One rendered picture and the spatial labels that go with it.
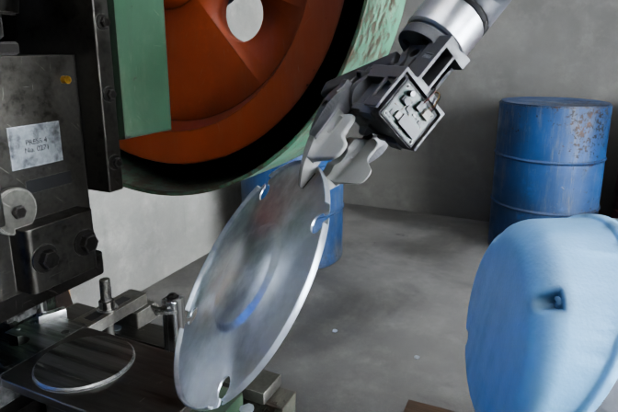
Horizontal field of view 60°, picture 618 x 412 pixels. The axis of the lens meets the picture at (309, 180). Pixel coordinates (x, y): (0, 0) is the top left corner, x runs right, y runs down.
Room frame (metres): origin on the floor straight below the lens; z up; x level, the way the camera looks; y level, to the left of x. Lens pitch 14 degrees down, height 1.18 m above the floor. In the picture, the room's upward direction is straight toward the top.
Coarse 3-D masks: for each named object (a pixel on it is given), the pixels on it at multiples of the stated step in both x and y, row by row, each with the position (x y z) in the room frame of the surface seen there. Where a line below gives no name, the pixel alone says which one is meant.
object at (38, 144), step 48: (0, 48) 0.66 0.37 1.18; (0, 96) 0.61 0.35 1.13; (48, 96) 0.66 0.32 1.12; (0, 144) 0.60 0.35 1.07; (48, 144) 0.65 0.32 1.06; (48, 192) 0.65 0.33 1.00; (0, 240) 0.58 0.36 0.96; (48, 240) 0.61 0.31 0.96; (96, 240) 0.65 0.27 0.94; (0, 288) 0.58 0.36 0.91; (48, 288) 0.60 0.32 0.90
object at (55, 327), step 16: (32, 320) 0.73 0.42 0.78; (64, 320) 0.73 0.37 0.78; (16, 336) 0.69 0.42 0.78; (32, 336) 0.69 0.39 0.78; (48, 336) 0.69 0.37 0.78; (64, 336) 0.69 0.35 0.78; (0, 352) 0.65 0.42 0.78; (16, 352) 0.65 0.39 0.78; (32, 352) 0.65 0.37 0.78; (0, 368) 0.61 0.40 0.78; (0, 384) 0.59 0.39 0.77; (0, 400) 0.59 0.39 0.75
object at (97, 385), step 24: (72, 336) 0.69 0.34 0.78; (96, 336) 0.68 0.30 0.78; (48, 360) 0.62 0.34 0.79; (72, 360) 0.62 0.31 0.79; (96, 360) 0.62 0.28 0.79; (120, 360) 0.62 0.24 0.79; (144, 360) 0.63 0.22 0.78; (168, 360) 0.63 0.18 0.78; (24, 384) 0.58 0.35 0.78; (48, 384) 0.57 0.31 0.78; (72, 384) 0.57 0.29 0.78; (96, 384) 0.57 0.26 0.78; (120, 384) 0.58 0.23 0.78; (144, 384) 0.58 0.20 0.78; (168, 384) 0.58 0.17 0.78; (48, 408) 0.58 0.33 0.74; (72, 408) 0.53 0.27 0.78; (96, 408) 0.53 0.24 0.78; (120, 408) 0.53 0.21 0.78; (144, 408) 0.53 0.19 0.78; (168, 408) 0.53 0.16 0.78
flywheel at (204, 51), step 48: (192, 0) 0.98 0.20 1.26; (288, 0) 0.90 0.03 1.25; (336, 0) 0.83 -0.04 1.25; (192, 48) 0.99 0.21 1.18; (240, 48) 0.94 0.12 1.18; (288, 48) 0.90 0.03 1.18; (336, 48) 0.86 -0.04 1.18; (192, 96) 0.99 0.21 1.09; (240, 96) 0.94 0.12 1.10; (288, 96) 0.86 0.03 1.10; (144, 144) 0.99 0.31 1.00; (192, 144) 0.95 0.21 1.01; (240, 144) 0.90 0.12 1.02
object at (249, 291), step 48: (288, 192) 0.60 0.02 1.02; (240, 240) 0.63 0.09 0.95; (288, 240) 0.52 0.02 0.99; (192, 288) 0.65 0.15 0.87; (240, 288) 0.53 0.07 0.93; (288, 288) 0.46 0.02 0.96; (192, 336) 0.58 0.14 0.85; (240, 336) 0.48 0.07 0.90; (192, 384) 0.50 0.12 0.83; (240, 384) 0.42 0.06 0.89
